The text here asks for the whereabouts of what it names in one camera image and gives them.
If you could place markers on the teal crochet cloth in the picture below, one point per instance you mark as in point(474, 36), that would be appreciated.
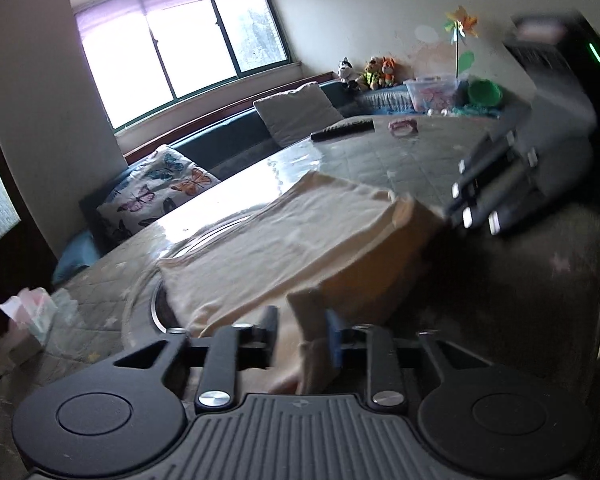
point(475, 111)

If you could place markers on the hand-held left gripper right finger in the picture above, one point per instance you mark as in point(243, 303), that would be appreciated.
point(334, 340)

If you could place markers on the blue sofa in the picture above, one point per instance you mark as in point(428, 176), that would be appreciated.
point(235, 132)

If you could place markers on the small pink object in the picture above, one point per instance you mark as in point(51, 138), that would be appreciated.
point(404, 127)

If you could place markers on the plain white pillow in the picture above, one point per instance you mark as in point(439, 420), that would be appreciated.
point(295, 112)

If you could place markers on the clear plastic storage box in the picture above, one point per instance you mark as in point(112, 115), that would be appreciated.
point(435, 92)

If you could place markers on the tissue box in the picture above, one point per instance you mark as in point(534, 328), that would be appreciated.
point(35, 310)

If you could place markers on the window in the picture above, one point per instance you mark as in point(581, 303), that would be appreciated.
point(180, 40)

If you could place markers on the black remote control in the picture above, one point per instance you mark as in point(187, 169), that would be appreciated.
point(342, 130)

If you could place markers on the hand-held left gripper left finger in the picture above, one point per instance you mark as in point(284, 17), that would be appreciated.
point(269, 335)

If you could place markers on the orange plush fox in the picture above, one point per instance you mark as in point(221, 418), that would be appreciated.
point(389, 71)

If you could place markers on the cream knit garment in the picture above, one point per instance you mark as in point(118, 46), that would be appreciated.
point(305, 240)

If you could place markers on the plush toy with green vest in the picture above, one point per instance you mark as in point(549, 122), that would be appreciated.
point(373, 72)

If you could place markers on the green bowl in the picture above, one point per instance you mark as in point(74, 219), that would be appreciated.
point(485, 92)

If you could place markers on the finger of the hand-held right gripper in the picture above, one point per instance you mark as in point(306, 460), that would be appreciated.
point(505, 195)
point(480, 165)

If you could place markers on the black round stove insert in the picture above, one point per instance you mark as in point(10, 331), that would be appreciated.
point(159, 305)

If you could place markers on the black and white plush dog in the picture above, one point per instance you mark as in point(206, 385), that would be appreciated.
point(347, 71)

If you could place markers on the paper pinwheel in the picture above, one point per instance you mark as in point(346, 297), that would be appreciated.
point(460, 25)

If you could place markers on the butterfly print pillow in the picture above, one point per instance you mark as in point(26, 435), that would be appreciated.
point(155, 195)

